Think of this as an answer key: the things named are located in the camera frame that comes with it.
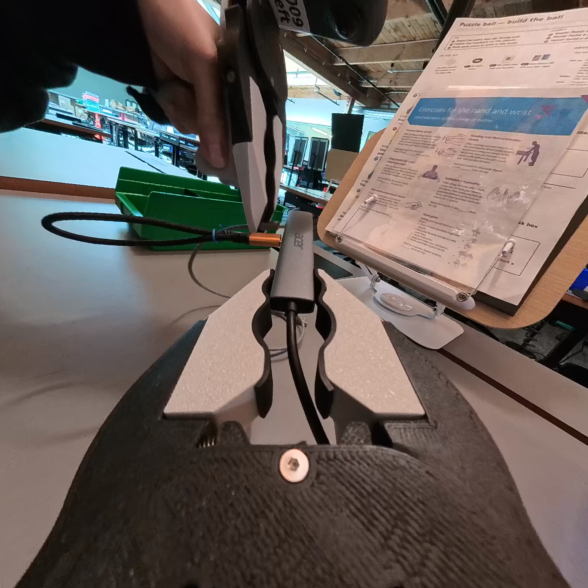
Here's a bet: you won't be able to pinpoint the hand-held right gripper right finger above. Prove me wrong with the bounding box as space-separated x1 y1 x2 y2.
315 269 425 425

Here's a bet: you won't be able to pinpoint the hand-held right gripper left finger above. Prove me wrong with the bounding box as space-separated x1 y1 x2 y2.
163 269 276 428

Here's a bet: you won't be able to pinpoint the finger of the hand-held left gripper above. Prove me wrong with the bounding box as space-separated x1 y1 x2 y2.
232 73 276 232
264 87 289 228

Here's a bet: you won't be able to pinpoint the black braided cable orange plugs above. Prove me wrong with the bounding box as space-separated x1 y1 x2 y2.
41 212 282 249

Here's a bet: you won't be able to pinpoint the grey usb hub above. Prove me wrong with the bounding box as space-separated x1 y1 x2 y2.
269 210 319 313

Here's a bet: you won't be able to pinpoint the white desk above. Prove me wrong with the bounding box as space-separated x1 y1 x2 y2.
0 188 588 588

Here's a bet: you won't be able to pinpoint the person's left hand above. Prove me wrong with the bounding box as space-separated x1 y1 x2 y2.
135 0 231 168

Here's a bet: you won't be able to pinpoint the brown cardboard box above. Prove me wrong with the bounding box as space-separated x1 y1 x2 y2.
327 149 359 177

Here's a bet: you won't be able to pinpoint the wooden document stand board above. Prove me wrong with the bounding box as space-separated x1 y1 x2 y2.
317 0 588 330

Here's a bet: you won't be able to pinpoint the green plastic bin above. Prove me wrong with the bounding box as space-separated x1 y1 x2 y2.
115 166 288 251

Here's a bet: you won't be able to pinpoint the black box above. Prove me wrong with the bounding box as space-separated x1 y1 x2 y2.
331 112 364 153

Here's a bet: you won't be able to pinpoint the white table brown edge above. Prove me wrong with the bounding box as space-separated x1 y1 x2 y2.
0 126 203 200

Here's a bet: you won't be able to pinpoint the printed instruction sheet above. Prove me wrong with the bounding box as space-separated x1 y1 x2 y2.
367 11 588 318

